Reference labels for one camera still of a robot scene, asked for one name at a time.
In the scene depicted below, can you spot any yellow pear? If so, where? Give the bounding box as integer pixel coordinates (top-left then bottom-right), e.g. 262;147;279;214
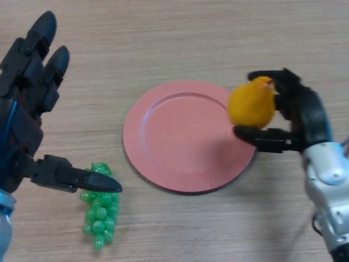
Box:
227;76;276;129

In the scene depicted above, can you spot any green grape bunch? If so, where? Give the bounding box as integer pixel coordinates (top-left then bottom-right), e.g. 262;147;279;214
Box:
79;162;120;252

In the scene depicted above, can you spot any pink round plate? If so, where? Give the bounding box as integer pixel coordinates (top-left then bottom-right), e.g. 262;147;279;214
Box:
122;79;257;195

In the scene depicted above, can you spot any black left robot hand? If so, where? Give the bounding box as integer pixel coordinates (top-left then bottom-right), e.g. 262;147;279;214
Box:
0;10;123;194

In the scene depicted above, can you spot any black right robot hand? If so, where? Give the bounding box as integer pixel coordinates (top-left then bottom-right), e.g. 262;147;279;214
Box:
233;68;332;154

